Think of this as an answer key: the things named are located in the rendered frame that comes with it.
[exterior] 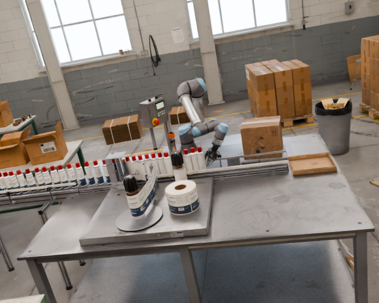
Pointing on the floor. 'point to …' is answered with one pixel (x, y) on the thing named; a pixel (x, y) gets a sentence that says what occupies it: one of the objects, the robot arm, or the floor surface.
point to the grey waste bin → (335, 132)
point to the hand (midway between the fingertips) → (207, 165)
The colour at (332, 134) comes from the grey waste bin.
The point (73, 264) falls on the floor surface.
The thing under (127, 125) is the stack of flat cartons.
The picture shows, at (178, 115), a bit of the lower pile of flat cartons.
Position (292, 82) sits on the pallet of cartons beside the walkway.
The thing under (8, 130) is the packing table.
